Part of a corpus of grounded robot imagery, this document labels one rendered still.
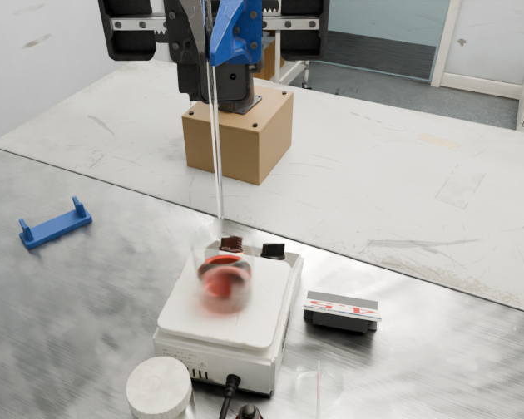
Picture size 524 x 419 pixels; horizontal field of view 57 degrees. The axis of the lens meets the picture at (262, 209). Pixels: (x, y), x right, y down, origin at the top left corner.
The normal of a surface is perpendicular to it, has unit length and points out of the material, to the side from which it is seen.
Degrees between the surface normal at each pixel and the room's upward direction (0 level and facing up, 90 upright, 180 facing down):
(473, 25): 90
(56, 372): 0
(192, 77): 69
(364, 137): 0
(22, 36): 90
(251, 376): 90
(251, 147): 90
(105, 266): 0
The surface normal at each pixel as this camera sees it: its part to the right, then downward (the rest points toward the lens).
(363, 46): -0.42, 0.57
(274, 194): 0.00, -0.77
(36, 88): 0.91, 0.26
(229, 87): 0.05, 0.31
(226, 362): -0.22, 0.62
